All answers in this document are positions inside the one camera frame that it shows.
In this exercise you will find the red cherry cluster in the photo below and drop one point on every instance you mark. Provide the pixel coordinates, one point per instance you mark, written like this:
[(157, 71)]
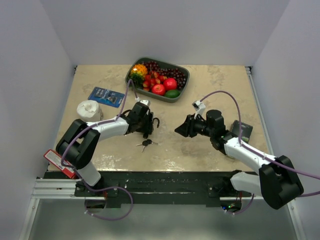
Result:
[(152, 79)]

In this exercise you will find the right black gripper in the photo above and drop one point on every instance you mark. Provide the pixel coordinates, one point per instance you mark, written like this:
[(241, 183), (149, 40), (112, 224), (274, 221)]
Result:
[(187, 129)]

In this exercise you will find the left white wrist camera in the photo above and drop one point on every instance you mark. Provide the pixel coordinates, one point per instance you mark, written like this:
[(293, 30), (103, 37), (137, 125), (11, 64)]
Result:
[(143, 101)]

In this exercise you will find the black headed key bunch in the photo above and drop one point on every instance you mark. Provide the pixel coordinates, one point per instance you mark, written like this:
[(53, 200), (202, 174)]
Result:
[(146, 143)]

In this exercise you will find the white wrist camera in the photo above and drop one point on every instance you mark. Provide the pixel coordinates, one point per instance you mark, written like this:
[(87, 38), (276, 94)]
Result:
[(199, 108), (143, 101)]

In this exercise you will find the red apple front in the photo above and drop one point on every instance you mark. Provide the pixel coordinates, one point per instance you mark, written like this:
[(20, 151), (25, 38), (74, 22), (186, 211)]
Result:
[(158, 89)]

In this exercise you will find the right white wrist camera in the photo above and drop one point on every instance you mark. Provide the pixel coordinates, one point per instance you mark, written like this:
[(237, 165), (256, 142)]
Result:
[(199, 108)]

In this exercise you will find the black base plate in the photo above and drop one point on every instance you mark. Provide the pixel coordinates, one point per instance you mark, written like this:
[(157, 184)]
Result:
[(211, 189)]

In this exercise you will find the dark grape bunch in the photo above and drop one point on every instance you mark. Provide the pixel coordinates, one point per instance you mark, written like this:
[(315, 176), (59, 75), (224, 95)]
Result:
[(174, 72)]

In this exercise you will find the grey fruit tray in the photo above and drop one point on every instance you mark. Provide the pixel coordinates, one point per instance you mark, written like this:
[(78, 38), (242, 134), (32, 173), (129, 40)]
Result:
[(163, 65)]

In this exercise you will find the red apple back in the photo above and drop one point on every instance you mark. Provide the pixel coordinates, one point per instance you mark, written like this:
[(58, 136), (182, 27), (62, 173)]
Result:
[(170, 84)]

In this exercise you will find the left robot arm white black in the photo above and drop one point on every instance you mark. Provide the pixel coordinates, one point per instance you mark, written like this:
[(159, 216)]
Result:
[(78, 144)]

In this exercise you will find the aluminium frame rail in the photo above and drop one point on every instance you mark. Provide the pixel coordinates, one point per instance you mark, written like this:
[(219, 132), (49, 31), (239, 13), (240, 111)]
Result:
[(248, 70)]

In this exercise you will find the red box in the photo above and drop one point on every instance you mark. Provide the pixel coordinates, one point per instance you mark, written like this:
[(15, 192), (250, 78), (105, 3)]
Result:
[(55, 159)]

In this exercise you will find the white paper roll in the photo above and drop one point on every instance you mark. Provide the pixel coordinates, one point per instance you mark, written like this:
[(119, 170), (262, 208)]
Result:
[(89, 111)]

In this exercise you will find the green black box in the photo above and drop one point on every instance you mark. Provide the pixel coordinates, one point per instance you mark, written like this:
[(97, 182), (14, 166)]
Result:
[(246, 130)]

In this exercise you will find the blue card package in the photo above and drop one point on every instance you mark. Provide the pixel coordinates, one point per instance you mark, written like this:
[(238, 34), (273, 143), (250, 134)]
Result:
[(106, 97)]

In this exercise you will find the red apple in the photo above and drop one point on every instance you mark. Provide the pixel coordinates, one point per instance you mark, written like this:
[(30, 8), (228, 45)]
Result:
[(158, 89), (170, 84)]

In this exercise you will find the green avocado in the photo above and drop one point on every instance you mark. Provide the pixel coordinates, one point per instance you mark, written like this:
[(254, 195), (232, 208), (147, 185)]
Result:
[(173, 93)]

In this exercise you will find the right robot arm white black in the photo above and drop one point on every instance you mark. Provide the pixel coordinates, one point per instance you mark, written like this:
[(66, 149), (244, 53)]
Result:
[(274, 178)]

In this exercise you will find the orange pineapple toy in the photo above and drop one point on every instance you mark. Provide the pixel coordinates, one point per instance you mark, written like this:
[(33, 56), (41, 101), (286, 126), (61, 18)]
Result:
[(137, 74)]

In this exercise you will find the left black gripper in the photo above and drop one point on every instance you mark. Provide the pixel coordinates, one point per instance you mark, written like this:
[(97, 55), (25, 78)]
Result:
[(140, 130)]

